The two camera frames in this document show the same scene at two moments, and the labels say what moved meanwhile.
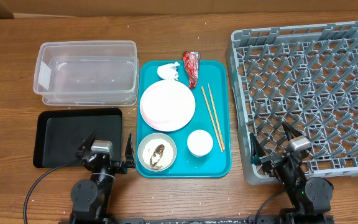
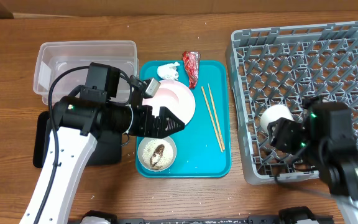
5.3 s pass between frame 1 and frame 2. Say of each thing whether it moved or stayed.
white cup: moved
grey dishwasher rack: stayed
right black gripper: moved
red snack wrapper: stayed
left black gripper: moved
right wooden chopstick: stayed
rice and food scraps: stayed
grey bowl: stayed
